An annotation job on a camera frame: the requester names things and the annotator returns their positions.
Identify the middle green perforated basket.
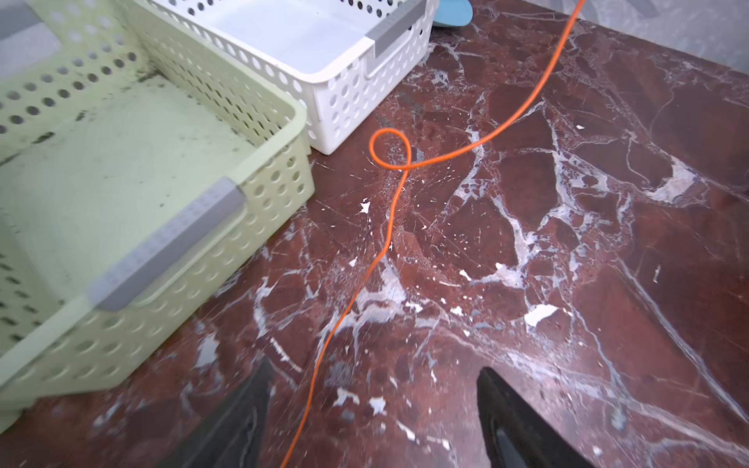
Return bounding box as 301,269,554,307
1,1,314,429

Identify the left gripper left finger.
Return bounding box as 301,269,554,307
158,358,274,468

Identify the orange cable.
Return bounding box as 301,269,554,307
279,0,586,468

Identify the light blue plastic scoop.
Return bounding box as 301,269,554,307
433,0,473,28

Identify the white perforated basket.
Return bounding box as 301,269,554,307
150,0,439,155

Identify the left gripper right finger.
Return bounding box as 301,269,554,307
477,367,591,467

